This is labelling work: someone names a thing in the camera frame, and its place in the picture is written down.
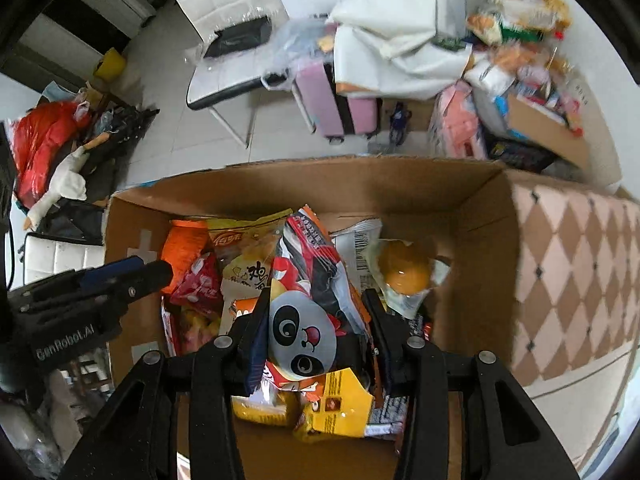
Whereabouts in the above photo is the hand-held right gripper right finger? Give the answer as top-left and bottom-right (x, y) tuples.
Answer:
(361, 289), (576, 480)

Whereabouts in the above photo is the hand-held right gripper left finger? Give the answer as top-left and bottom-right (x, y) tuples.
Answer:
(60, 290), (272, 480)

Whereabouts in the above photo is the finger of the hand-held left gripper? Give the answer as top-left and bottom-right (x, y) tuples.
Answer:
(111, 259), (174, 307)
(79, 255), (147, 289)

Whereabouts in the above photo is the panda print snack packet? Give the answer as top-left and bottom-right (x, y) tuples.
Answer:
(250, 205), (373, 397)

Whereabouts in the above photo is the large cardboard box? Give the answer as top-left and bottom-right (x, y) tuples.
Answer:
(102, 155), (523, 480)

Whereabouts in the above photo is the clear packet of yellow snacks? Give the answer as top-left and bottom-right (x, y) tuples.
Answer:
(161, 296), (223, 358)

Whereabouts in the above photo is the orange snack packet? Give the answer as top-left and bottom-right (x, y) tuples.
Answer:
(159, 219), (211, 297)

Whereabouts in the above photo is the red snack packet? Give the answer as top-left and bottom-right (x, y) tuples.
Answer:
(170, 254), (224, 317)

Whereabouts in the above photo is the white tufted chair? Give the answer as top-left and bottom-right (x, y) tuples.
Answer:
(22, 234), (107, 286)

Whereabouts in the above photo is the plain yellow snack packet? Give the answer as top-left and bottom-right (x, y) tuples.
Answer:
(231, 389), (302, 428)

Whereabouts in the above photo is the black packet with barcode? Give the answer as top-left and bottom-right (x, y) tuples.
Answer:
(365, 310), (433, 438)

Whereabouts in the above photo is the yellow packet with orange label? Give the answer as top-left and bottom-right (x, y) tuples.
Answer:
(294, 366), (377, 445)

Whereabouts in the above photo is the yellow puff snack packet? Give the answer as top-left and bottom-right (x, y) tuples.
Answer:
(206, 210), (295, 321)

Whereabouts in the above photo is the clear packet with orange ball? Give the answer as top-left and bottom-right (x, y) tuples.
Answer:
(367, 237), (452, 320)

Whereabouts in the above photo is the white goose plush toy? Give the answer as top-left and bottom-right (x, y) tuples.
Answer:
(24, 146), (90, 233)

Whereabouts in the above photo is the clear packet with white label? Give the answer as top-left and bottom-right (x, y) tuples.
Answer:
(332, 217), (385, 291)

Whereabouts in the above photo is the pile of black bags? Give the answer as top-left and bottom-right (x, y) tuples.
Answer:
(82, 104), (162, 177)

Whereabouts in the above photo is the red plastic bag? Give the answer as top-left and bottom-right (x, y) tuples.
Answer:
(10, 100), (93, 211)

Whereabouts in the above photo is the pink diamond-pattern tablecloth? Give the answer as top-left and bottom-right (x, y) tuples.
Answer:
(507, 169), (640, 398)

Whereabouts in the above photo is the yellow bin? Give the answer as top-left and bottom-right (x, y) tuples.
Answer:
(92, 47), (128, 82)

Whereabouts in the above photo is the blue floor item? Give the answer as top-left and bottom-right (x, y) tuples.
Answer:
(389, 101), (412, 147)

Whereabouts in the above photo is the white chair with black rim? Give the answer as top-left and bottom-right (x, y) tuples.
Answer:
(164, 0), (293, 150)

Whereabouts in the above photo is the pink packet bundle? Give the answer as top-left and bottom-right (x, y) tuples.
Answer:
(431, 81), (490, 161)

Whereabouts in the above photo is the pink suitcase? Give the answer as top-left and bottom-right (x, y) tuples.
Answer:
(291, 57), (383, 142)

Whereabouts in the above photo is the black bag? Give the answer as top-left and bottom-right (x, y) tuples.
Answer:
(202, 14), (273, 60)

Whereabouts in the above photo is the small cardboard box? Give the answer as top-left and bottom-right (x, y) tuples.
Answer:
(504, 91), (592, 171)

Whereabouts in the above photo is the clear plastic bag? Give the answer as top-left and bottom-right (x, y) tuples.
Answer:
(270, 14), (342, 73)

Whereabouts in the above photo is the white cloth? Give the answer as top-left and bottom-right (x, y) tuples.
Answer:
(325, 0), (476, 102)

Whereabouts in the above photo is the pile of snack packets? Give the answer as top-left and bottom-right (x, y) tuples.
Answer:
(462, 0), (586, 136)

